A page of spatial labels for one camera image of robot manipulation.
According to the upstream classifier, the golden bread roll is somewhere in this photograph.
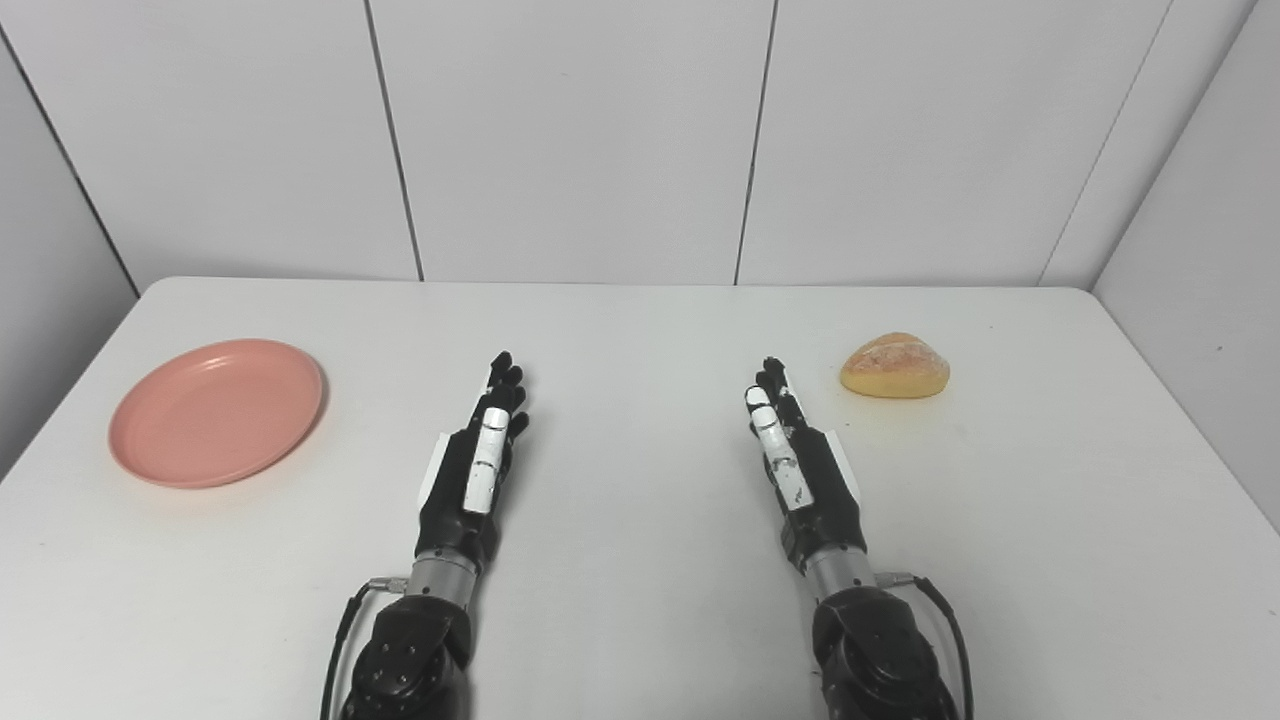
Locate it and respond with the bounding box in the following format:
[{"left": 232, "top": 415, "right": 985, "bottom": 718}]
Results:
[{"left": 840, "top": 332, "right": 951, "bottom": 400}]

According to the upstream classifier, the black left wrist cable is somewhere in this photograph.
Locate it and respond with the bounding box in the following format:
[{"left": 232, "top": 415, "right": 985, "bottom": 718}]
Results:
[{"left": 320, "top": 576, "right": 409, "bottom": 720}]

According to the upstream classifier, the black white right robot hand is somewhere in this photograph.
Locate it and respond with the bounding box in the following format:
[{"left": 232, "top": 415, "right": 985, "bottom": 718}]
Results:
[{"left": 744, "top": 357, "right": 868, "bottom": 573}]

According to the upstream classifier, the pink round plate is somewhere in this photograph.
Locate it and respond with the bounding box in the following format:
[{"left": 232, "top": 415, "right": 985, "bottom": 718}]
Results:
[{"left": 108, "top": 339, "right": 326, "bottom": 490}]

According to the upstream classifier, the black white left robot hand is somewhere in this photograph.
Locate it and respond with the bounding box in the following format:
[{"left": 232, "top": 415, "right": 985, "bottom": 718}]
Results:
[{"left": 415, "top": 351, "right": 531, "bottom": 573}]

